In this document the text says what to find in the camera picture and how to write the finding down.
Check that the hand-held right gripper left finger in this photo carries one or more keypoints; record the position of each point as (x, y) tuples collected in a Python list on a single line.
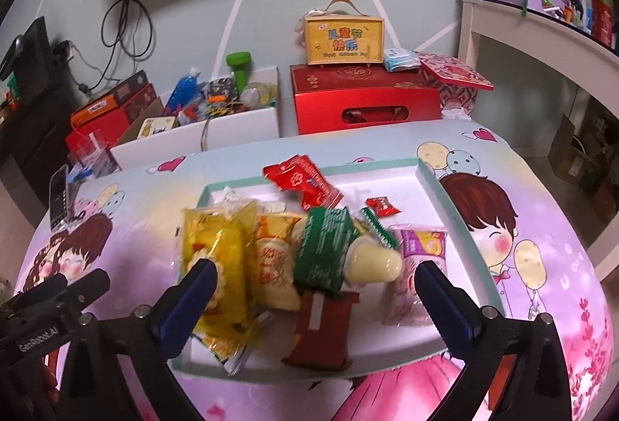
[(191, 305)]

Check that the printed cartoon blanket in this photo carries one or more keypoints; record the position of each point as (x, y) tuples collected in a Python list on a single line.
[(532, 208)]

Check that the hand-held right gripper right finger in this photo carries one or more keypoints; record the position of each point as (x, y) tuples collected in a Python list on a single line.
[(445, 310)]

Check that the red patterned box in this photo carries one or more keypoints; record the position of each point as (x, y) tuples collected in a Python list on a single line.
[(454, 73)]

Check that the white shelf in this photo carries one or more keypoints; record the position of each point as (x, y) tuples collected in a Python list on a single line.
[(471, 39)]

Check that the orange printed cake packet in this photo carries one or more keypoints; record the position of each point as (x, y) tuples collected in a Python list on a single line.
[(275, 266)]

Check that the bright red snack packet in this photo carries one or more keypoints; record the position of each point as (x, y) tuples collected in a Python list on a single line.
[(300, 179)]

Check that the black cabinet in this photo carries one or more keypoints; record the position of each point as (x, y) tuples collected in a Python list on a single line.
[(29, 131)]

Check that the dark red snack packet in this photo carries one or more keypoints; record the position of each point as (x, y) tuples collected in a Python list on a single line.
[(324, 329)]

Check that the yellow snack packet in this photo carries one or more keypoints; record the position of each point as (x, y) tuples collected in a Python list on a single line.
[(213, 242)]

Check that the green dumbbell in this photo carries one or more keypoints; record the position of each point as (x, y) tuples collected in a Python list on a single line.
[(239, 61)]

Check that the smartphone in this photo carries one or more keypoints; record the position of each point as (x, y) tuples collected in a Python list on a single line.
[(59, 196)]

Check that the pale yellow jelly cup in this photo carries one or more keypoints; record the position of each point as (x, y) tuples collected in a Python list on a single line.
[(372, 264)]

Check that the orange flat box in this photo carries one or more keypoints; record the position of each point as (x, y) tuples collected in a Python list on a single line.
[(99, 104)]

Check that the black monitor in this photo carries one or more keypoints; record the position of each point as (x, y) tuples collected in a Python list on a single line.
[(29, 49)]

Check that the brown cardboard box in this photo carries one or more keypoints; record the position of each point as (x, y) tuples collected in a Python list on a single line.
[(573, 160)]

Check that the clear plastic cups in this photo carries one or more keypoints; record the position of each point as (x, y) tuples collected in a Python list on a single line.
[(258, 95)]

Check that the red flat box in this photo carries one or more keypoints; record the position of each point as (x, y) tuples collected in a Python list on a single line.
[(138, 104)]

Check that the red gift box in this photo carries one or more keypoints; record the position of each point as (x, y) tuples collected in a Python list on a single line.
[(329, 102)]

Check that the shallow teal cardboard box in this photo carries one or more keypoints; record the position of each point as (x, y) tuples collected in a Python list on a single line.
[(401, 179)]

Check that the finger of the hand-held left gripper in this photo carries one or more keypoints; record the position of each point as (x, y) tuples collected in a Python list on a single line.
[(89, 283), (48, 286)]

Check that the dark colourful toy bag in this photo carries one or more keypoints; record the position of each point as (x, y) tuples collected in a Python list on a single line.
[(222, 92)]

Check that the white cardboard box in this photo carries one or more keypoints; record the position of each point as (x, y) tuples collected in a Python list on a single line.
[(232, 131)]

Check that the green biscuit packet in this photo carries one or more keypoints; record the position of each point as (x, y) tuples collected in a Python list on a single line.
[(324, 252)]

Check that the wet wipes pack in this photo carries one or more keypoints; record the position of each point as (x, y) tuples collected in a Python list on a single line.
[(401, 59)]

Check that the small card box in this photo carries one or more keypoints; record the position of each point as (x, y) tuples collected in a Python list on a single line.
[(154, 126)]

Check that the clear acrylic box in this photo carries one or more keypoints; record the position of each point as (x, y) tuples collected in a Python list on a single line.
[(92, 157)]

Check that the small red candy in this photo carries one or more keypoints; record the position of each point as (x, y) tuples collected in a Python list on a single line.
[(382, 206)]

